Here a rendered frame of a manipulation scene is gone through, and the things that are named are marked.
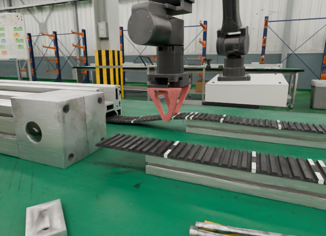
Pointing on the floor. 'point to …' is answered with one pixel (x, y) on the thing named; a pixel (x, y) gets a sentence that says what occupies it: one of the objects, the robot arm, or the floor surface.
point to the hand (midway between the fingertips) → (170, 115)
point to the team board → (14, 39)
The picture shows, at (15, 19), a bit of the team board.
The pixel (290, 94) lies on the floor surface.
